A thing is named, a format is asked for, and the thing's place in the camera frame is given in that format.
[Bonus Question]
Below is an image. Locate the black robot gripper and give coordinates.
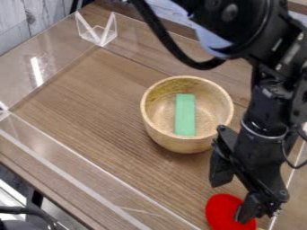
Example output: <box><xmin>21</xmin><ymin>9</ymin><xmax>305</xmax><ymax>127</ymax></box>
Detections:
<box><xmin>208</xmin><ymin>123</ymin><xmax>300</xmax><ymax>225</ymax></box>

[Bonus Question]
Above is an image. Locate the red plush object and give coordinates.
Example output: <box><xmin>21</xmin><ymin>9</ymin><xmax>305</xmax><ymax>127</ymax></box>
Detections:
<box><xmin>204</xmin><ymin>193</ymin><xmax>256</xmax><ymax>230</ymax></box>

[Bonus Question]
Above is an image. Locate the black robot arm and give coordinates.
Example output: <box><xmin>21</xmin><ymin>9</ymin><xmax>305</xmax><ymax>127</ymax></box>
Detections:
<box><xmin>172</xmin><ymin>0</ymin><xmax>307</xmax><ymax>224</ymax></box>

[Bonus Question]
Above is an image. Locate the green rectangular block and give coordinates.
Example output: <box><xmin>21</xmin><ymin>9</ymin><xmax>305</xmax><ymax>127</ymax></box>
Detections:
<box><xmin>173</xmin><ymin>93</ymin><xmax>195</xmax><ymax>137</ymax></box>

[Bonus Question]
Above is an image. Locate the wooden bowl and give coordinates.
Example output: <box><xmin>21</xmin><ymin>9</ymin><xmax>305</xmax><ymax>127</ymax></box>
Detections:
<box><xmin>140</xmin><ymin>75</ymin><xmax>233</xmax><ymax>154</ymax></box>

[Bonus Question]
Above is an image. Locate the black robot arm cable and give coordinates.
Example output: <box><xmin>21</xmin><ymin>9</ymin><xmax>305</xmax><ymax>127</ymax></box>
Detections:
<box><xmin>127</xmin><ymin>0</ymin><xmax>229</xmax><ymax>71</ymax></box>

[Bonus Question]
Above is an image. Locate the clear acrylic front wall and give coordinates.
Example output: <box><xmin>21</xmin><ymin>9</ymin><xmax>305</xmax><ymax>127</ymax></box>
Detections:
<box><xmin>0</xmin><ymin>107</ymin><xmax>201</xmax><ymax>230</ymax></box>

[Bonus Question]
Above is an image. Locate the black cable lower left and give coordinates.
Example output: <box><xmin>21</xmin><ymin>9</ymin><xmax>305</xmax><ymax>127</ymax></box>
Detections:
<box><xmin>0</xmin><ymin>205</ymin><xmax>61</xmax><ymax>230</ymax></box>

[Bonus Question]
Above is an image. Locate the clear acrylic corner bracket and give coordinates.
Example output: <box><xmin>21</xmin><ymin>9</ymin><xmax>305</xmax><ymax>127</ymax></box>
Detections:
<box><xmin>74</xmin><ymin>12</ymin><xmax>117</xmax><ymax>48</ymax></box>

